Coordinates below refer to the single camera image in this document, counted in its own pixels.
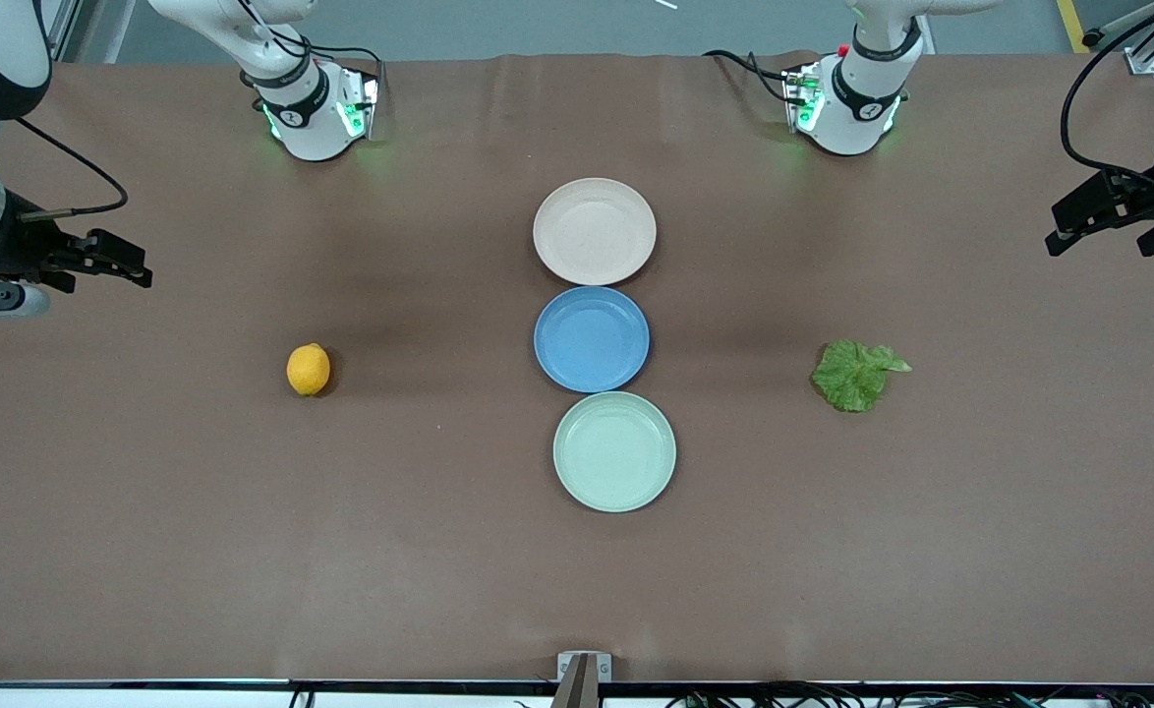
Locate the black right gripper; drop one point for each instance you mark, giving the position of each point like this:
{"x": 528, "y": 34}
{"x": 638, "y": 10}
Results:
{"x": 21, "y": 248}

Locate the yellow lemon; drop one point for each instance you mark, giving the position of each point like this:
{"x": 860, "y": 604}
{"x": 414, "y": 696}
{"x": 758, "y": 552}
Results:
{"x": 309, "y": 370}

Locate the green lettuce leaf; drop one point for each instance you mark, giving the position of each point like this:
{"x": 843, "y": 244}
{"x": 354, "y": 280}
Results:
{"x": 852, "y": 376}

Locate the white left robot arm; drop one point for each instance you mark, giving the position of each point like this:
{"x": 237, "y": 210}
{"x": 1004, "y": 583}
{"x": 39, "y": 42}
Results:
{"x": 857, "y": 108}

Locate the brown table cover sheet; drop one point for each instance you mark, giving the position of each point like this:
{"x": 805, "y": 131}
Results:
{"x": 243, "y": 492}

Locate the beige round plate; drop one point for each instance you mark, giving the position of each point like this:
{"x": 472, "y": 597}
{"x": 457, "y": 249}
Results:
{"x": 594, "y": 231}

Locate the blue round plate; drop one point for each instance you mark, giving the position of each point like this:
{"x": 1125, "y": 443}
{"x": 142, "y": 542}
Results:
{"x": 592, "y": 339}

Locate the pale green round plate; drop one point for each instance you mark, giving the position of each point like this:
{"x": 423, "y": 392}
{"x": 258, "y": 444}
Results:
{"x": 614, "y": 452}

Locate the aluminium frame strut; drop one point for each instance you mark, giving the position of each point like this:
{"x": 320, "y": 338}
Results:
{"x": 1142, "y": 54}

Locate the metal bracket with post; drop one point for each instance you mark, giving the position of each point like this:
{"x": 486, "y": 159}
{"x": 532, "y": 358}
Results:
{"x": 584, "y": 674}

